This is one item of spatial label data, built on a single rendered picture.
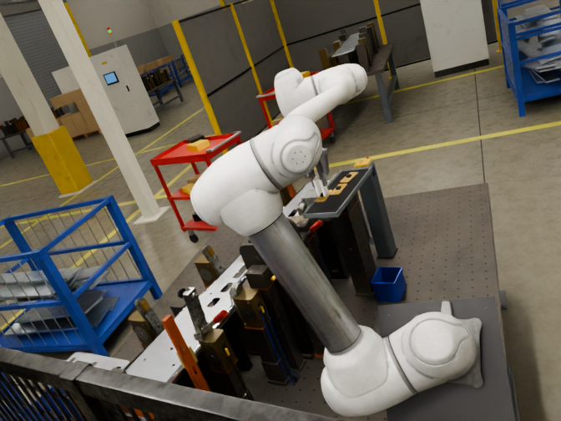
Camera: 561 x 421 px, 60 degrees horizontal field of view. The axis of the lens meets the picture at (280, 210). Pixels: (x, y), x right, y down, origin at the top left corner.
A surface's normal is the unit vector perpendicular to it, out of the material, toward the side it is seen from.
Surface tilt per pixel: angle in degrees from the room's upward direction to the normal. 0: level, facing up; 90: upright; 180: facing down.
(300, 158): 87
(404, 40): 90
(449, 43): 90
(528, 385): 0
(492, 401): 43
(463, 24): 90
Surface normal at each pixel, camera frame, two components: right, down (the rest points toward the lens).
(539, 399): -0.31, -0.87
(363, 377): -0.07, 0.27
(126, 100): -0.29, 0.48
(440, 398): -0.41, -0.32
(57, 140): 0.90, -0.14
